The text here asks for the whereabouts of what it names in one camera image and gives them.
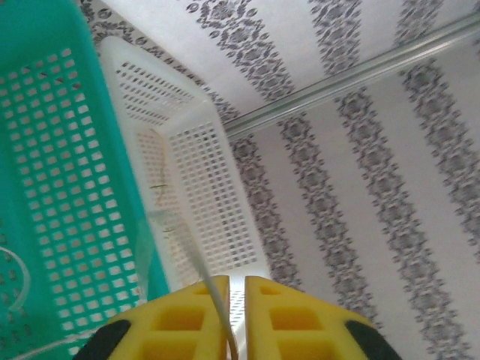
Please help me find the thin white cable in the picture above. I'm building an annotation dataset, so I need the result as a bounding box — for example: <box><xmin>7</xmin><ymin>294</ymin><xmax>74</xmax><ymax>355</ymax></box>
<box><xmin>0</xmin><ymin>224</ymin><xmax>241</xmax><ymax>360</ymax></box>

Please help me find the white plastic basket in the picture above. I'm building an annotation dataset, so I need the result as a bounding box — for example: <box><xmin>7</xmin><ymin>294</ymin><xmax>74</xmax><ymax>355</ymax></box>
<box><xmin>99</xmin><ymin>35</ymin><xmax>271</xmax><ymax>331</ymax></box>

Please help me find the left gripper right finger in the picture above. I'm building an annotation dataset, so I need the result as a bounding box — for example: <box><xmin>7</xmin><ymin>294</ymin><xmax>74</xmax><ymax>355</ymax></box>
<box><xmin>245</xmin><ymin>276</ymin><xmax>402</xmax><ymax>360</ymax></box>

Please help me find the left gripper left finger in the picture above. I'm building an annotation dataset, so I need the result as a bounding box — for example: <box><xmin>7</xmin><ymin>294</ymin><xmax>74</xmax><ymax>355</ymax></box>
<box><xmin>80</xmin><ymin>275</ymin><xmax>230</xmax><ymax>360</ymax></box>

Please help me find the teal plastic basket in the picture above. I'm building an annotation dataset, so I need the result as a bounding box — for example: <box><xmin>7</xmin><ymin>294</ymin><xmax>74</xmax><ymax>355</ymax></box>
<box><xmin>0</xmin><ymin>0</ymin><xmax>172</xmax><ymax>360</ymax></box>

